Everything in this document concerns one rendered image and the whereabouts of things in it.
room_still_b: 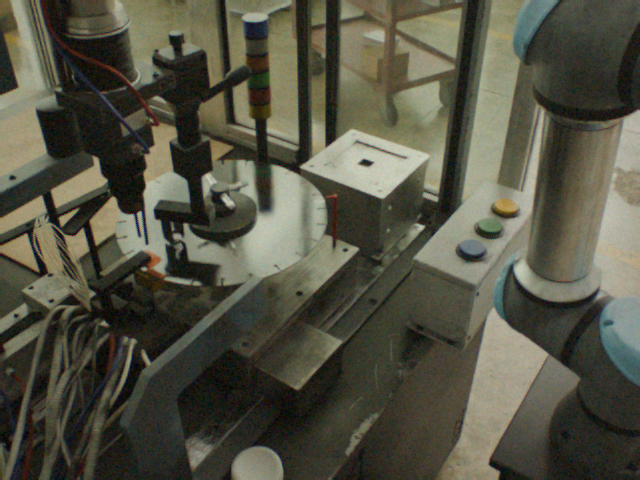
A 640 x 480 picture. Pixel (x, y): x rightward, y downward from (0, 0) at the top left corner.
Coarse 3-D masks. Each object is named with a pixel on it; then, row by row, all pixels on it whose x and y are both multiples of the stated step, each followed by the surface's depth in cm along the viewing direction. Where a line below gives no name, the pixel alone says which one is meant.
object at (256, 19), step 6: (246, 18) 116; (252, 18) 116; (258, 18) 116; (264, 18) 116; (246, 24) 116; (252, 24) 115; (258, 24) 115; (264, 24) 116; (246, 30) 116; (252, 30) 116; (258, 30) 116; (264, 30) 117; (246, 36) 117; (252, 36) 116; (258, 36) 116; (264, 36) 117
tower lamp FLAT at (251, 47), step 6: (246, 42) 118; (252, 42) 117; (258, 42) 117; (264, 42) 118; (246, 48) 119; (252, 48) 118; (258, 48) 118; (264, 48) 118; (252, 54) 118; (258, 54) 118; (264, 54) 119
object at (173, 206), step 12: (192, 192) 92; (204, 192) 94; (156, 204) 96; (168, 204) 96; (180, 204) 96; (192, 204) 94; (204, 204) 95; (156, 216) 96; (168, 216) 96; (180, 216) 95; (192, 216) 95; (204, 216) 94; (168, 228) 97; (180, 228) 99; (168, 240) 99
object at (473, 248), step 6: (468, 240) 107; (474, 240) 107; (462, 246) 106; (468, 246) 106; (474, 246) 106; (480, 246) 106; (462, 252) 105; (468, 252) 105; (474, 252) 105; (480, 252) 105; (474, 258) 105
